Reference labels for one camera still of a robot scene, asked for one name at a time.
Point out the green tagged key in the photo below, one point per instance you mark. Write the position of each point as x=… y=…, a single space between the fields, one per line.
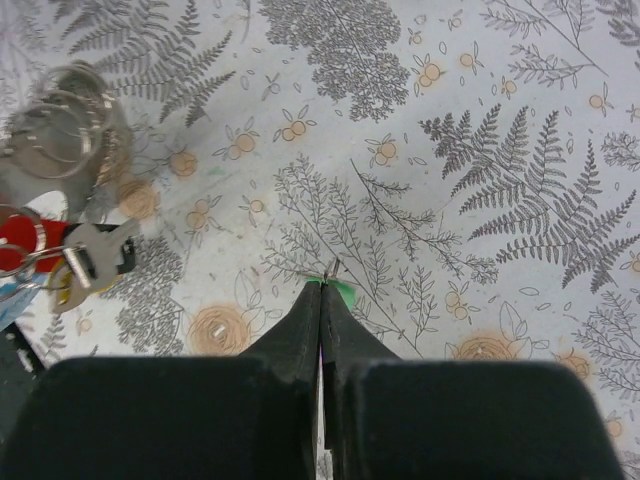
x=330 y=277

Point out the blue key tag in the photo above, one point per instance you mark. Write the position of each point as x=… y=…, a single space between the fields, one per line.
x=15 y=298

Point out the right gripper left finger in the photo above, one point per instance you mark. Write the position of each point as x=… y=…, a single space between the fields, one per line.
x=249 y=416

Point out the red tagged key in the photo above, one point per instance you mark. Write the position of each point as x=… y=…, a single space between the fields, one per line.
x=21 y=236

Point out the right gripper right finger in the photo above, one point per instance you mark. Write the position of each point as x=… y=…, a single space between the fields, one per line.
x=389 y=418

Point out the black tagged key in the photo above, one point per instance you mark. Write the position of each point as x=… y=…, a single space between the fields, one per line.
x=104 y=251

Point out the yellow tagged key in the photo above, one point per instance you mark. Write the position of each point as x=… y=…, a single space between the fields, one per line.
x=65 y=290

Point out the floral table mat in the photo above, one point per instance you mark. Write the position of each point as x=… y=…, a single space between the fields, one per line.
x=475 y=164

